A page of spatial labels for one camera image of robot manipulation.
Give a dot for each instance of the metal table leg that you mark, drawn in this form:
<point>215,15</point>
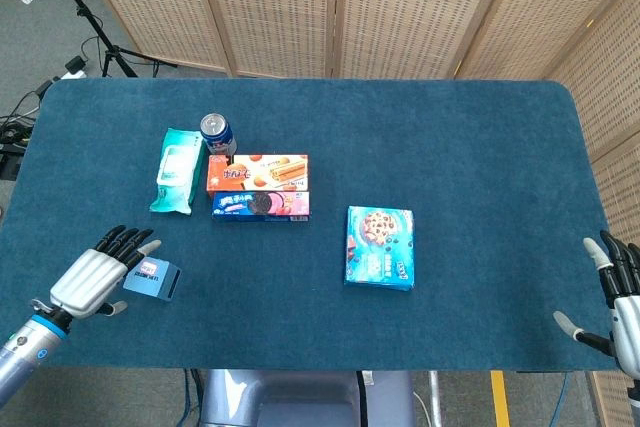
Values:
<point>435,397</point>

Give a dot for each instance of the blue Oreo cookie box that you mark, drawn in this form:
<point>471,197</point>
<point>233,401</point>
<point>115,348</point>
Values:
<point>260,207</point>

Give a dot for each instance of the white power strip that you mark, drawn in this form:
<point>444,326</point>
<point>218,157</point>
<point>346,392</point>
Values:
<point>75,65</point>

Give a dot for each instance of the blue chocolate chip cookie box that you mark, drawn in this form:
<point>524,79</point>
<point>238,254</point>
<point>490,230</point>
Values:
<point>380,252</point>

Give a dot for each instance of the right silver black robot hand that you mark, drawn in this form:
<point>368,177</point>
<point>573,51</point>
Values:
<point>625,307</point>

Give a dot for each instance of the small blue box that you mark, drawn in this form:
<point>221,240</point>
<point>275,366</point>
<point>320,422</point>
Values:
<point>155,282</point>

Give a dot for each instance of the blue drink can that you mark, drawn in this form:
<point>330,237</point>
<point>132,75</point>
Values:
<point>220,137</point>

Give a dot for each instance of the orange egg roll box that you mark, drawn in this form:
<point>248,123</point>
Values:
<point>257,173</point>

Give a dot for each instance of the grey-blue robot torso base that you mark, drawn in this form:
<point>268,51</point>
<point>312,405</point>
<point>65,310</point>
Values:
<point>280,397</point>

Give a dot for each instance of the green wet wipes pack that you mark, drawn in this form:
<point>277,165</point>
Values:
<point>175,172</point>

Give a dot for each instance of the teal felt table cloth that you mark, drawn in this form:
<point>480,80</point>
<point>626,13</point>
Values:
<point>450,147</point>

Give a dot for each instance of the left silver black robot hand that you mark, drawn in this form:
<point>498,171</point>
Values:
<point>87,279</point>

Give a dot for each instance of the black tripod stand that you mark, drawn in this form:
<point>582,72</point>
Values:
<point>111,52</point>

